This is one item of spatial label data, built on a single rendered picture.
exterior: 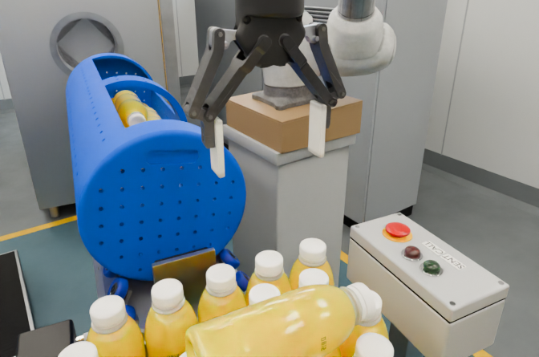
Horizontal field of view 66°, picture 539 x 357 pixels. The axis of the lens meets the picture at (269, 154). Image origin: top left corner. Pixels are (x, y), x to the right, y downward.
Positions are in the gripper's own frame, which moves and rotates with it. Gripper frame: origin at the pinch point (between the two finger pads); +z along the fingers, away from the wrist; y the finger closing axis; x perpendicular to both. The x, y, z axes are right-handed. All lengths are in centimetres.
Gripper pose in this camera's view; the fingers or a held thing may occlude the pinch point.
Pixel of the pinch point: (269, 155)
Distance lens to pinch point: 51.5
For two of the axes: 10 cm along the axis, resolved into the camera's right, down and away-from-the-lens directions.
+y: -9.0, 1.7, -4.0
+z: 0.0, 9.2, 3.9
